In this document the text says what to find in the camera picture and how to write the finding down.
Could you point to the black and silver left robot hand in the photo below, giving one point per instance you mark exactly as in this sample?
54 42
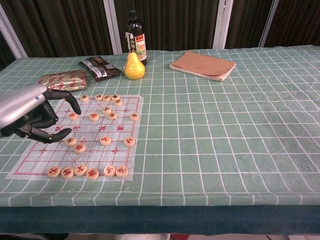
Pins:
17 110

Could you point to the round wooden chess piece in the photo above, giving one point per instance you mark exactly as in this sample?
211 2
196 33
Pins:
106 98
67 173
106 109
92 174
84 97
73 115
99 97
117 101
105 140
54 171
79 148
134 116
94 116
70 141
112 115
121 171
109 171
115 97
80 170
129 141

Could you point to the Chinese chess board sheet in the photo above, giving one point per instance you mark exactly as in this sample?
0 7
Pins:
95 155

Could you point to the gold and red wrapped pack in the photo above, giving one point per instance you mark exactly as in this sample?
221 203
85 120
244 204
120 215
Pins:
63 80

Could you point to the dark brown snack bag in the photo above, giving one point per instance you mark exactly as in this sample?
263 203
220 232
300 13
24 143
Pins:
100 67

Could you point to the dark brown pleated curtain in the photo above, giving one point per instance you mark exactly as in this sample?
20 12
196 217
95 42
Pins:
75 25

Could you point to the yellow pear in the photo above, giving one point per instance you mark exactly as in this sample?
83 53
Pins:
134 68

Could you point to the dark glass sauce bottle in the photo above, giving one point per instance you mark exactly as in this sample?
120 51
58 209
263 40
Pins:
136 32

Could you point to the brown cover spiral notebook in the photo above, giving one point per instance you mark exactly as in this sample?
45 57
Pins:
202 65

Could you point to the green checked tablecloth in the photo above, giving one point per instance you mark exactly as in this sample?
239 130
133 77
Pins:
212 125

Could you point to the white frame post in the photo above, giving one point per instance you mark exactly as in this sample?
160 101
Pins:
112 27
222 25
12 35
268 25

